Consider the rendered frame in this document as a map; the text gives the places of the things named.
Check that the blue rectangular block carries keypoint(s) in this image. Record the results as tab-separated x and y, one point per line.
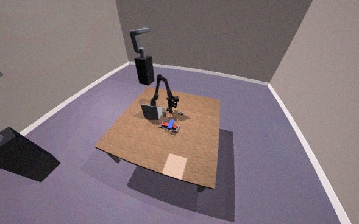
170	124

